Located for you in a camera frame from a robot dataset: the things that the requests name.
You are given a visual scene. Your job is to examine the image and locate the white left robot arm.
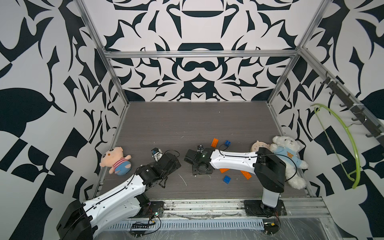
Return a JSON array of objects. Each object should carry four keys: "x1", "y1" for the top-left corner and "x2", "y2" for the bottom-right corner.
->
[{"x1": 56, "y1": 153, "x2": 181, "y2": 240}]

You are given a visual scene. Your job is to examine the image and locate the orange lego brick right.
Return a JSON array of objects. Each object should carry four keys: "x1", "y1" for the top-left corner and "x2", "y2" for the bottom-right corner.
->
[{"x1": 241, "y1": 171, "x2": 252, "y2": 180}]

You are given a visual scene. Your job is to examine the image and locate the black wall hook rack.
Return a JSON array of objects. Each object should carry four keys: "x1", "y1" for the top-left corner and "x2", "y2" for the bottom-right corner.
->
[{"x1": 322, "y1": 71, "x2": 384, "y2": 147}]

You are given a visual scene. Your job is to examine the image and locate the white teddy bear plush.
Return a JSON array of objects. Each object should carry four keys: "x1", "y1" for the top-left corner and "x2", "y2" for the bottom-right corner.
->
[{"x1": 270, "y1": 136, "x2": 309, "y2": 190}]

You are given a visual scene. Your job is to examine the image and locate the blue lego brick near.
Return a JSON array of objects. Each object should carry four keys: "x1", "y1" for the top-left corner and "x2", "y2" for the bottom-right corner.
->
[{"x1": 223, "y1": 176, "x2": 231, "y2": 184}]

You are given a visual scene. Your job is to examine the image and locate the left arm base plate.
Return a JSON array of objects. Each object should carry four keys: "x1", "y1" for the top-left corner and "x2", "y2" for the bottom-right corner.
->
[{"x1": 134, "y1": 201, "x2": 165, "y2": 218}]

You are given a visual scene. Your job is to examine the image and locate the green plastic hoop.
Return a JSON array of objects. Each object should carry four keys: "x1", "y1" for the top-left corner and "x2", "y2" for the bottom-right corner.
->
[{"x1": 311, "y1": 104, "x2": 361, "y2": 189}]

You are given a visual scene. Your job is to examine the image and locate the white cable duct strip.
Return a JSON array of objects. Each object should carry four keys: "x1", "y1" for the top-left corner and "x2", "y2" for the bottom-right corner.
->
[{"x1": 107, "y1": 219, "x2": 265, "y2": 231}]

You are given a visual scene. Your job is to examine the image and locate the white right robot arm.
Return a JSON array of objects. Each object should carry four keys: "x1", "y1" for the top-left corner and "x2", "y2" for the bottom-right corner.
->
[{"x1": 184, "y1": 147, "x2": 287, "y2": 209}]

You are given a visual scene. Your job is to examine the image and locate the pink pig plush toy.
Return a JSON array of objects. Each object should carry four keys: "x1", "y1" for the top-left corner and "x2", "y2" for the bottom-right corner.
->
[{"x1": 99, "y1": 147, "x2": 132, "y2": 176}]

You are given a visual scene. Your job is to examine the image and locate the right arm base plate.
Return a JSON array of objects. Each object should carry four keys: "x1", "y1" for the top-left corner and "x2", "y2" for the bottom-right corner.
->
[{"x1": 244, "y1": 200, "x2": 287, "y2": 218}]

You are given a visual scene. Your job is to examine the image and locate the aluminium cage frame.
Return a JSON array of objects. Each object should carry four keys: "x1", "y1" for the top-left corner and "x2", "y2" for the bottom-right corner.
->
[{"x1": 73, "y1": 0, "x2": 384, "y2": 240}]

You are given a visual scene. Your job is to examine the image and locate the orange lego brick far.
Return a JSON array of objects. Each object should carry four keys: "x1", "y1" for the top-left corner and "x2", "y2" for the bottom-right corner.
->
[{"x1": 211, "y1": 138, "x2": 219, "y2": 148}]

